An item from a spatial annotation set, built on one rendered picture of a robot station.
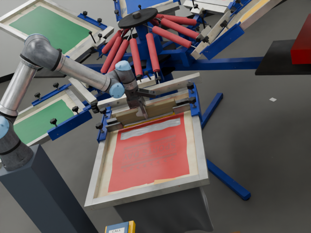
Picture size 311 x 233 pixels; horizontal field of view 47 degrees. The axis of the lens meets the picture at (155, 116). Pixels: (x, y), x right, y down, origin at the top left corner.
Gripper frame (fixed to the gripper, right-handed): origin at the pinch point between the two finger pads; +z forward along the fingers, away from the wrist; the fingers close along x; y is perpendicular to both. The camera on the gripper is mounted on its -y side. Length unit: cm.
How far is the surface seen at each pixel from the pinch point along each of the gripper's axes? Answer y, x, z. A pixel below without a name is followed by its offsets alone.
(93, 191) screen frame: 26, 51, 2
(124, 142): 15.3, 13.7, 5.3
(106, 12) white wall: 104, -413, 41
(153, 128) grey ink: -2.2, 8.3, 4.7
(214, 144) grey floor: -26, -82, 101
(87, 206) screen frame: 28, 60, 2
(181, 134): -17.9, 20.0, 5.3
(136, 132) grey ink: 8.2, 8.2, 4.8
